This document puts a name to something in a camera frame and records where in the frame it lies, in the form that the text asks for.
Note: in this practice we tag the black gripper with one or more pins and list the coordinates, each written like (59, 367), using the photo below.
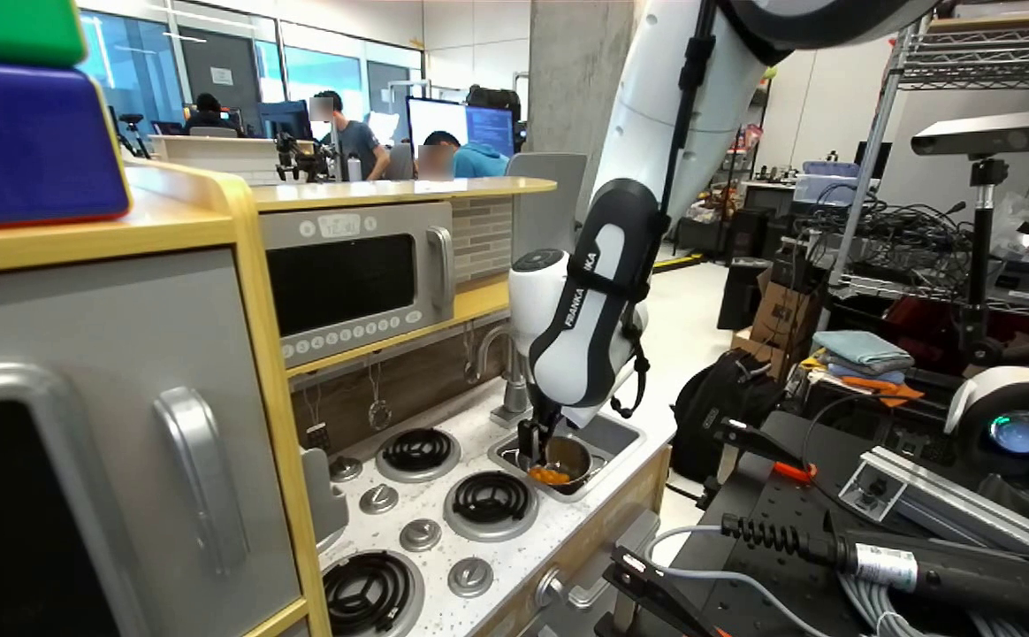
(544, 411)

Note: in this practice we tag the yellow orange toy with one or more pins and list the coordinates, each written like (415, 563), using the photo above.
(556, 474)

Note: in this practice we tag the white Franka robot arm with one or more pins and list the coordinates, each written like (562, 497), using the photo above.
(675, 109)

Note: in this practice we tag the small steel pot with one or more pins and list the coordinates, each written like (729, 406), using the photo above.
(581, 455)

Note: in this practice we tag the grey toy faucet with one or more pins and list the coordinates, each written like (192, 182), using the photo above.
(515, 390)

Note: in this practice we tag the black toy stove burner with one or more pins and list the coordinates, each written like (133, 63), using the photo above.
(488, 504)
(372, 590)
(419, 455)

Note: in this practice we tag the grey toy sink basin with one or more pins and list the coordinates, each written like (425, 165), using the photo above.
(613, 432)

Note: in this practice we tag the grey stove knob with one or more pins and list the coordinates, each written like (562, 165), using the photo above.
(469, 573)
(376, 497)
(419, 536)
(345, 467)

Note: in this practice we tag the grey toy microwave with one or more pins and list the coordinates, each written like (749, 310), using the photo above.
(346, 284)

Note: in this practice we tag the wooden toy play kitchen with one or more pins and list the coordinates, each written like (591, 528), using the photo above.
(266, 355)

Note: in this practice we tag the black bar clamp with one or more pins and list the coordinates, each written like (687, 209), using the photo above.
(654, 584)

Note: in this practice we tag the black backpack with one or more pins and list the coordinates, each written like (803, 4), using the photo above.
(719, 411)

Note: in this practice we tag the printed cardboard shipping box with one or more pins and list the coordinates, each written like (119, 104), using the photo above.
(781, 311)

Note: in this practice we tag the person in blue shirt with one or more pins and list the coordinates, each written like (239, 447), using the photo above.
(463, 156)

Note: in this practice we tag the computer monitor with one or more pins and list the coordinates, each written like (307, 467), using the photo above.
(493, 130)

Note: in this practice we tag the folded blue cloth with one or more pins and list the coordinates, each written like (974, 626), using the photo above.
(864, 353)

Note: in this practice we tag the standing person in grey shirt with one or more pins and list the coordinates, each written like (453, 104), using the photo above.
(346, 144)

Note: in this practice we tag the white and black round device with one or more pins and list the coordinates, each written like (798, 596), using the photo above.
(1007, 411)

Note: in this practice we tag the aluminium extrusion rail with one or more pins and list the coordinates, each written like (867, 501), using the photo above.
(958, 508)

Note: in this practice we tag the black camera on stand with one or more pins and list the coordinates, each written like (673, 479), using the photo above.
(992, 130)

